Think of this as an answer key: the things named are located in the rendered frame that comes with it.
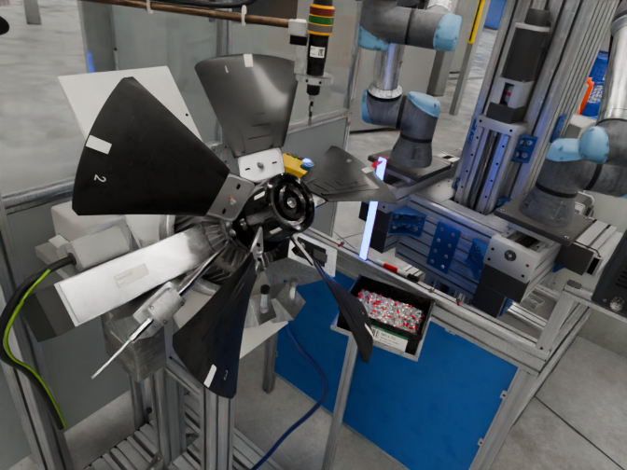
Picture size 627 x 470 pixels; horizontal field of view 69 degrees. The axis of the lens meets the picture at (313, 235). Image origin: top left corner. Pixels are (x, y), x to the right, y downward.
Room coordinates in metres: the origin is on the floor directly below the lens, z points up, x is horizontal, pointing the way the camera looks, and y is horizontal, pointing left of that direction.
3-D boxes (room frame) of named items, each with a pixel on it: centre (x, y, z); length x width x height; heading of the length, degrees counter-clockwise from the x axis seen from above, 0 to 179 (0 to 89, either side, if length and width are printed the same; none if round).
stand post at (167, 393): (0.95, 0.39, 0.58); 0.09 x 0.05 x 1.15; 146
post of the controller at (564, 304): (0.88, -0.60, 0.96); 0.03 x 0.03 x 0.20; 56
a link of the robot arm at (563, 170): (1.27, -0.70, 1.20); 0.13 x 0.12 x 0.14; 75
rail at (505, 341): (1.12, -0.25, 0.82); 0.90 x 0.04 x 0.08; 56
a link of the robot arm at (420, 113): (1.60, -0.31, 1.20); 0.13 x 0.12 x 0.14; 78
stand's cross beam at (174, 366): (0.89, 0.29, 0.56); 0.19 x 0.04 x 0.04; 56
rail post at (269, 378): (1.36, 0.11, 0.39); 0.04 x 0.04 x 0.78; 56
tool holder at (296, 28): (0.87, 0.05, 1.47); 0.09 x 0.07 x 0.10; 91
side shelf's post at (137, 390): (1.09, 0.56, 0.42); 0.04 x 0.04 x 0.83; 56
